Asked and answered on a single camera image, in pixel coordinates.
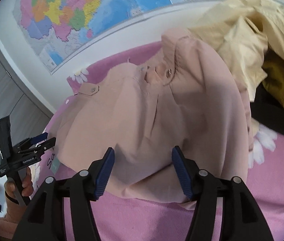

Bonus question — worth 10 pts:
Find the pink daisy bed sheet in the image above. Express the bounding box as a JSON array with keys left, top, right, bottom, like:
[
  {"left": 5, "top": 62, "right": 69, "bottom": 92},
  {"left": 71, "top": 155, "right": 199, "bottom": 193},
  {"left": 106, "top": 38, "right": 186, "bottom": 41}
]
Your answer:
[{"left": 34, "top": 41, "right": 284, "bottom": 241}]

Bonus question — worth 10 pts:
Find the dusty pink coat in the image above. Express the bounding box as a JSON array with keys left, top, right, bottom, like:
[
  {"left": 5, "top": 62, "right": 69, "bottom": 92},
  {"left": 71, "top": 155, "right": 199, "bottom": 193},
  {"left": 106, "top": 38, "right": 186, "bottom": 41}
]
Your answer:
[{"left": 47, "top": 27, "right": 254, "bottom": 210}]

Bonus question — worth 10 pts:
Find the cream jacket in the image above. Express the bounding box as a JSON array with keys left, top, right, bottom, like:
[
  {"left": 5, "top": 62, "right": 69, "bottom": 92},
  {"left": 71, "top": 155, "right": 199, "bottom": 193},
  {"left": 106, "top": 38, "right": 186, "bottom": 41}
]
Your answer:
[{"left": 189, "top": 0, "right": 284, "bottom": 101}]

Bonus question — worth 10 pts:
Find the grey wardrobe door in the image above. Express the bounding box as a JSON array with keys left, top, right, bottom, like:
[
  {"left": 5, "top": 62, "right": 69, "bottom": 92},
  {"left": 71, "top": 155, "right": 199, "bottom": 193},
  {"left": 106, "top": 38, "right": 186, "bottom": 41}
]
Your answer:
[{"left": 0, "top": 51, "right": 53, "bottom": 154}]

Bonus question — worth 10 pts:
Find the person left hand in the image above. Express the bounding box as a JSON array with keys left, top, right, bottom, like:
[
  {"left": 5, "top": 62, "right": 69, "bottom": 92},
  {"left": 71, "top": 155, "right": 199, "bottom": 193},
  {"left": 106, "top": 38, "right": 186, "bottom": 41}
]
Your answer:
[{"left": 4, "top": 167, "right": 34, "bottom": 199}]

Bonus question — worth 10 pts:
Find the colourful wall map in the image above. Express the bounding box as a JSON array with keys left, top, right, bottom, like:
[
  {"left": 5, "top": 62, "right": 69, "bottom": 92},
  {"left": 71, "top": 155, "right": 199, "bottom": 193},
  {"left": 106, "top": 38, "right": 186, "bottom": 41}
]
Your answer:
[{"left": 11, "top": 0, "right": 229, "bottom": 75}]

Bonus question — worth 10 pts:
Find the black garment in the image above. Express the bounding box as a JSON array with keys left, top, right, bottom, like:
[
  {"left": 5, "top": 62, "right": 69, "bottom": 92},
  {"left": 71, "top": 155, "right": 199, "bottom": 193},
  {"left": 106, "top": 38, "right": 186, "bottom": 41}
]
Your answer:
[{"left": 250, "top": 83, "right": 284, "bottom": 135}]

